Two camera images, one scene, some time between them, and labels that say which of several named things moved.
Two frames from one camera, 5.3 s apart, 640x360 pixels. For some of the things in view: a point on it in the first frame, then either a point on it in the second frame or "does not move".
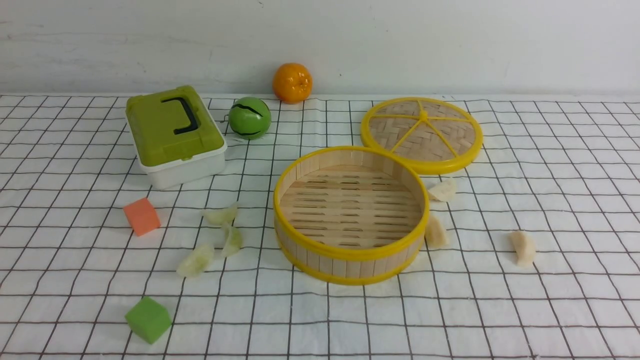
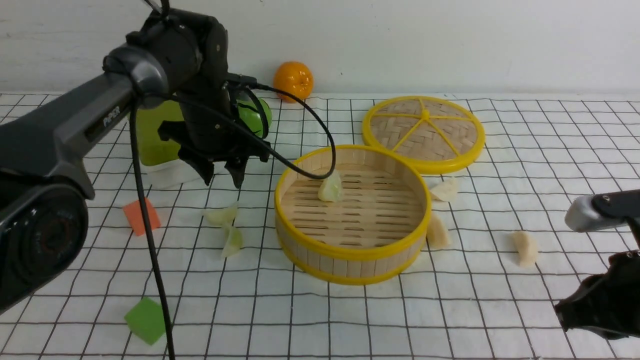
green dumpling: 232,242 does not move
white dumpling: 436,234 does not move
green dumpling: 197,261 → 330,189
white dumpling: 443,191 does not move
